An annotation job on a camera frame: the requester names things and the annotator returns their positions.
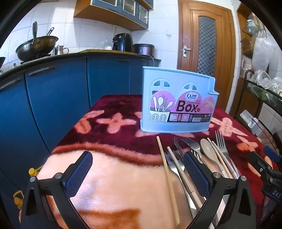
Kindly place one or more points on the steel table knife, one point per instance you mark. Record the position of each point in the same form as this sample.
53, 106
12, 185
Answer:
178, 145

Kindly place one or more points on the white hanging plastic bag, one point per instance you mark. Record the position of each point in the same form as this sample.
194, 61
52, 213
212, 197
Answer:
262, 52

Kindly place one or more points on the steel fork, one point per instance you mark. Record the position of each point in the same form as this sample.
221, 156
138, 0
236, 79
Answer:
221, 142
193, 146
174, 171

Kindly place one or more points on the beige spoon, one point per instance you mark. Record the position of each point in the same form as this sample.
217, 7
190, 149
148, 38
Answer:
208, 149

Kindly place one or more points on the red floral plush blanket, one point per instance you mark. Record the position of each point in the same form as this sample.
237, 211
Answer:
110, 176

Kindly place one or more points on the metal pitcher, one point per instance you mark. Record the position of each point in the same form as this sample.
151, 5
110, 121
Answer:
59, 50

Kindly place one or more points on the glass jar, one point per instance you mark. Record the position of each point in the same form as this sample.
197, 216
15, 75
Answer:
250, 26

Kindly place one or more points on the black round cooker pot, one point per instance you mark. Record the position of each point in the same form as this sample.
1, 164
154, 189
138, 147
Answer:
144, 49

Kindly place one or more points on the wooden wall shelf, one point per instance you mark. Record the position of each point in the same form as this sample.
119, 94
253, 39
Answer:
242, 19

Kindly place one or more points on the black wok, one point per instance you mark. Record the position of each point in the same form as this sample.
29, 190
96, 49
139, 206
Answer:
35, 49

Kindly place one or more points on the clear plastic bags pile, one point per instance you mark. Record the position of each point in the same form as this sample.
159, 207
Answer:
264, 81

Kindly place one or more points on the blue wooden wall cabinet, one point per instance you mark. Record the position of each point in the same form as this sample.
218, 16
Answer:
114, 15

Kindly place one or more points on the blue base cabinets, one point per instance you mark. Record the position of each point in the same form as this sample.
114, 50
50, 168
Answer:
55, 99

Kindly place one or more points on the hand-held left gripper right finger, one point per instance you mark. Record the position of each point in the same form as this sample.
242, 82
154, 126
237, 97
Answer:
196, 176

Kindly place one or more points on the brown wooden chopstick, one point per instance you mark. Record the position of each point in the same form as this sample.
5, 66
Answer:
168, 182

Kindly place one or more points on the light blue utensil holder box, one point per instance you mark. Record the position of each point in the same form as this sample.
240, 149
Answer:
176, 88

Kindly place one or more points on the black air fryer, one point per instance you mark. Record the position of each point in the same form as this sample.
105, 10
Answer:
122, 41

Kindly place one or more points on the brown wooden door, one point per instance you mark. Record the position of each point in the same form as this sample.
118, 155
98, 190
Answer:
189, 26

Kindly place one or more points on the white power strip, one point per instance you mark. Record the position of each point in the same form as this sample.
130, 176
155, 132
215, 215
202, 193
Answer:
249, 120

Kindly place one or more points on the white wall switch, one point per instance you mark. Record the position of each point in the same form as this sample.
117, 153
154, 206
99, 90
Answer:
168, 33

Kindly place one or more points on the clear plastic bag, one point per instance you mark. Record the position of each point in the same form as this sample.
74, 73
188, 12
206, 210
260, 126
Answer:
105, 45

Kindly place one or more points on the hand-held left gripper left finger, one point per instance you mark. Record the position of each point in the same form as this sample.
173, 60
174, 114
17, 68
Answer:
82, 174

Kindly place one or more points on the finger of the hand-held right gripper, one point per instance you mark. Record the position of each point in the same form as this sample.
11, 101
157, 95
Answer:
271, 153
267, 178

